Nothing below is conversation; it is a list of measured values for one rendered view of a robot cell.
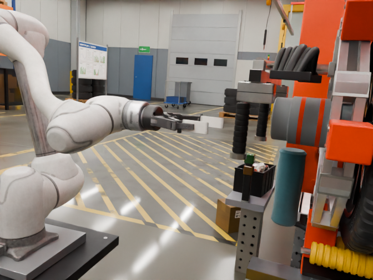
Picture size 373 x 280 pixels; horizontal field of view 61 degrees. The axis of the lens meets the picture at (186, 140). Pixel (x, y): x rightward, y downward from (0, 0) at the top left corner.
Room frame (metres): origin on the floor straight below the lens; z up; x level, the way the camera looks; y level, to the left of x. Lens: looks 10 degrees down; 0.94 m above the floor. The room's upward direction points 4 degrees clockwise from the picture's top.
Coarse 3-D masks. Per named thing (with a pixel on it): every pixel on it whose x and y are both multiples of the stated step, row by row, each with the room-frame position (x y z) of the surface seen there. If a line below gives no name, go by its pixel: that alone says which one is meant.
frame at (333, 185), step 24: (360, 48) 0.71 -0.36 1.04; (336, 72) 0.67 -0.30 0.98; (360, 72) 0.65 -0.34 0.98; (336, 96) 0.65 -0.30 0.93; (360, 96) 0.63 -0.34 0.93; (360, 120) 0.63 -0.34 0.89; (336, 168) 0.66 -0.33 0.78; (336, 192) 0.65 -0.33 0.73; (312, 216) 0.78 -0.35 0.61; (336, 216) 0.72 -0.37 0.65
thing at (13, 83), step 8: (0, 72) 7.46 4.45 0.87; (8, 72) 7.49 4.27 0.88; (0, 80) 7.47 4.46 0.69; (8, 80) 7.49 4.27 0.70; (16, 80) 7.70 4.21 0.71; (0, 88) 7.47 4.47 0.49; (8, 88) 7.48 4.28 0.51; (16, 88) 7.69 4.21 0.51; (0, 96) 7.47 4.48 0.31; (8, 96) 7.47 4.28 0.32; (16, 96) 7.69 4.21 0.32; (0, 104) 7.47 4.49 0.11; (8, 104) 7.47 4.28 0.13; (16, 104) 7.68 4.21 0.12
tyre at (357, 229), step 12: (372, 156) 0.59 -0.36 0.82; (372, 168) 0.58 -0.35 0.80; (372, 180) 0.58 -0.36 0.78; (360, 192) 0.65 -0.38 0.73; (372, 192) 0.58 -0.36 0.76; (360, 204) 0.63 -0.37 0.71; (372, 204) 0.58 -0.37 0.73; (360, 216) 0.62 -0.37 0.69; (372, 216) 0.59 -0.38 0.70; (348, 228) 0.73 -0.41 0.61; (360, 228) 0.62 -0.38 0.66; (372, 228) 0.60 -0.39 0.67; (348, 240) 0.71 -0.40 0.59; (360, 240) 0.64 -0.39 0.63; (372, 240) 0.63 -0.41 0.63; (360, 252) 0.71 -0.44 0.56; (372, 252) 0.71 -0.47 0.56
